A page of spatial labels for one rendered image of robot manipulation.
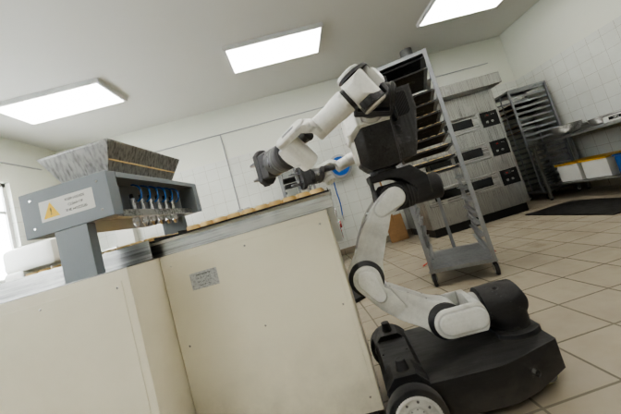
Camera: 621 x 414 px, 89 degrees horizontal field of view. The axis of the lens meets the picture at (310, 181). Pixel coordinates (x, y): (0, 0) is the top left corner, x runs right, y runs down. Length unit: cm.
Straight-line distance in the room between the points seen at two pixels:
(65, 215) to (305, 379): 103
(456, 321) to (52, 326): 143
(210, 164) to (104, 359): 456
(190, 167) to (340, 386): 483
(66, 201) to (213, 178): 436
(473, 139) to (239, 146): 368
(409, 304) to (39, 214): 140
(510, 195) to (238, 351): 458
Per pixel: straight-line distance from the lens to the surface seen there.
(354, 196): 550
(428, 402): 132
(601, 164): 545
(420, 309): 144
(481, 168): 517
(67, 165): 152
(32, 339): 151
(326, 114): 90
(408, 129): 135
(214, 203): 558
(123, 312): 129
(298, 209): 124
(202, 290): 136
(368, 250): 135
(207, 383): 147
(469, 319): 145
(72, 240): 137
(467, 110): 527
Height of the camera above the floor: 84
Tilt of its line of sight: 5 degrees up
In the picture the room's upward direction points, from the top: 16 degrees counter-clockwise
